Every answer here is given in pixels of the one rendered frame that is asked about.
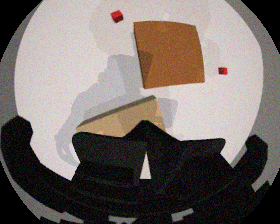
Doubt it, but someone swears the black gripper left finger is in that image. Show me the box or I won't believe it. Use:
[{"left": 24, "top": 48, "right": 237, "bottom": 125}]
[{"left": 72, "top": 120, "right": 148, "bottom": 185}]

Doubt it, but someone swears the small red block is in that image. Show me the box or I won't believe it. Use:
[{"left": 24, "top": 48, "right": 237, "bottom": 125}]
[
  {"left": 109, "top": 11, "right": 124, "bottom": 23},
  {"left": 218, "top": 67, "right": 228, "bottom": 75}
]

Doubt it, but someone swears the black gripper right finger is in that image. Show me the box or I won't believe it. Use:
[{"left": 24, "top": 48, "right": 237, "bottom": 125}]
[{"left": 145, "top": 120, "right": 226, "bottom": 194}]

